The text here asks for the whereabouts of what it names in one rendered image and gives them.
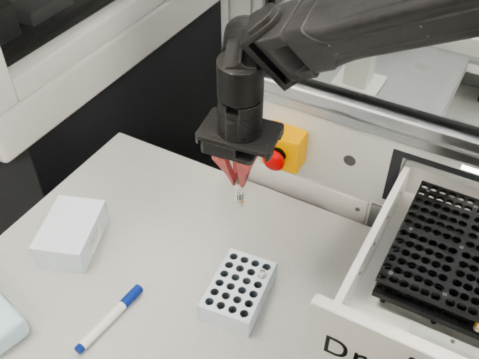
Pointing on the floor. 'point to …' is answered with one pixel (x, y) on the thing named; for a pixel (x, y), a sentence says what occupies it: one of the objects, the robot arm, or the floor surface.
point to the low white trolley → (172, 261)
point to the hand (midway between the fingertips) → (239, 179)
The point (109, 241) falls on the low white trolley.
